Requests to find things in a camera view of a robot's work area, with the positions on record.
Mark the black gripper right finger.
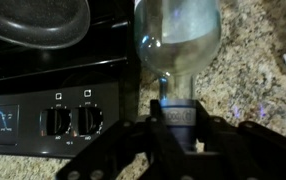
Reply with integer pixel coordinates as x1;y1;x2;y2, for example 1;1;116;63
195;99;286;180

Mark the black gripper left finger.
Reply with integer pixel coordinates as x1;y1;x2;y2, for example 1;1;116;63
56;99;197;180

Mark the clear bottle with blue cap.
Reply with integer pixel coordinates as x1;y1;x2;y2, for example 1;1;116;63
133;0;223;153

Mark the black stove knob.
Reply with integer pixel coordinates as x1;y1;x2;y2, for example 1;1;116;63
38;106;73;138
74;104;105;137

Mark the black electric stove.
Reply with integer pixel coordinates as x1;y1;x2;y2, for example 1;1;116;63
0;0;142;159

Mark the black frying pan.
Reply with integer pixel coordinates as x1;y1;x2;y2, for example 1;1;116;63
0;0;92;51

